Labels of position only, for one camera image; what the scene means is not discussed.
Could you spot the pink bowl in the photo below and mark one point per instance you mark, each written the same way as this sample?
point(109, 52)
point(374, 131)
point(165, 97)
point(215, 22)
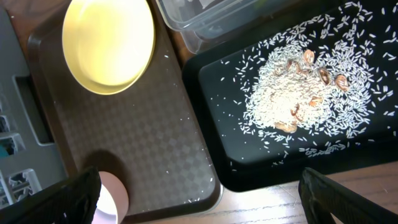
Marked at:
point(113, 202)

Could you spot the brown serving tray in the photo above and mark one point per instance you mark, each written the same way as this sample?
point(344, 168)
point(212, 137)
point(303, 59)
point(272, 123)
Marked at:
point(147, 135)

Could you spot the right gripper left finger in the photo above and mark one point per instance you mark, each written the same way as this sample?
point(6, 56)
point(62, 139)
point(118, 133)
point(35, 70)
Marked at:
point(69, 201)

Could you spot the rice and shell scraps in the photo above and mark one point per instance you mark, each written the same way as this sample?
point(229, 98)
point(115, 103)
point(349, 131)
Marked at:
point(320, 86)

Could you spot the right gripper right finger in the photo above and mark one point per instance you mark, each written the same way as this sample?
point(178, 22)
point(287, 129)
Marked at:
point(323, 199)

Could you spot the grey dish rack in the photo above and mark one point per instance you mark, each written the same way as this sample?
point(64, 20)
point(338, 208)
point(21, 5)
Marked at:
point(30, 161)

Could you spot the yellow plate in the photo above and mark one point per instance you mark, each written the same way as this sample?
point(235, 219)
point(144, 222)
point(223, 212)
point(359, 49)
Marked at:
point(108, 44)

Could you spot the clear plastic bin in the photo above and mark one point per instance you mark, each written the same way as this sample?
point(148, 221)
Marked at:
point(205, 23)

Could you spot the black waste tray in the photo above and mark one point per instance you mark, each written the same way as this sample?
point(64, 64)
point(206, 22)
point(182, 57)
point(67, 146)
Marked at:
point(241, 168)

